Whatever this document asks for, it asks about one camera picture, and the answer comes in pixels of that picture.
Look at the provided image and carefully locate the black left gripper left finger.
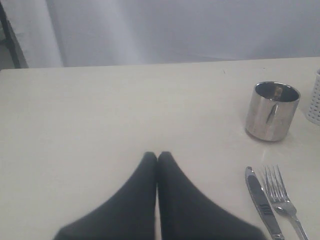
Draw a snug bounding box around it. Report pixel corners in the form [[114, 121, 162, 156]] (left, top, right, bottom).
[[55, 152, 157, 240]]

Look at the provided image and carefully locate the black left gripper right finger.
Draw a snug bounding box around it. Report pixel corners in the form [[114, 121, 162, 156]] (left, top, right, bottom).
[[157, 151, 259, 240]]

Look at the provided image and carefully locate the stainless steel table knife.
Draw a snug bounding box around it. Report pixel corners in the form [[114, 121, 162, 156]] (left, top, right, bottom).
[[245, 166, 285, 240]]

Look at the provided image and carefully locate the stainless steel fork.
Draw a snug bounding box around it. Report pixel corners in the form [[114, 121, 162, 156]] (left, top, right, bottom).
[[264, 165, 309, 240]]

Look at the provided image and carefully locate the stainless steel cup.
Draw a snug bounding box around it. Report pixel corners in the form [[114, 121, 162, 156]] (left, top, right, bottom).
[[245, 81, 301, 142]]

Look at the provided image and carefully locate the white perforated plastic basket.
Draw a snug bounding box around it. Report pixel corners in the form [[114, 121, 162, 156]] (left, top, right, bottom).
[[306, 69, 320, 126]]

